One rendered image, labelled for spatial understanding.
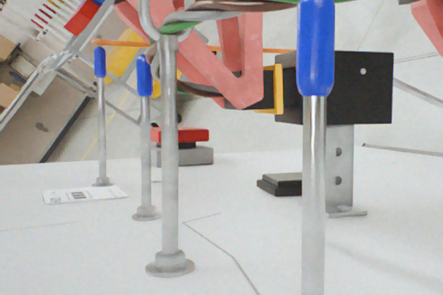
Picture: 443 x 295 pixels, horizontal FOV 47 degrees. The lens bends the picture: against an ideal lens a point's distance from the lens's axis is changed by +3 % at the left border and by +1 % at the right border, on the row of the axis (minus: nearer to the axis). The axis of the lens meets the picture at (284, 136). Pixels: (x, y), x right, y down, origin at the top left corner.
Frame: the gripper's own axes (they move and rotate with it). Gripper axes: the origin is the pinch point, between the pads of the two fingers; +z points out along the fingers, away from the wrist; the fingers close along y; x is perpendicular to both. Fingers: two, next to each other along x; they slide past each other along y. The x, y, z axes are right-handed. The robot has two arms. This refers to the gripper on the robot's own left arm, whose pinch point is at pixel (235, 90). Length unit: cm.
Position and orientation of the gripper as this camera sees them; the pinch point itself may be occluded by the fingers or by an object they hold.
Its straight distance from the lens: 27.0
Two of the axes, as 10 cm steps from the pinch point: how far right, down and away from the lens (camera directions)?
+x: 8.5, -4.5, 2.9
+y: 3.5, 0.6, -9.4
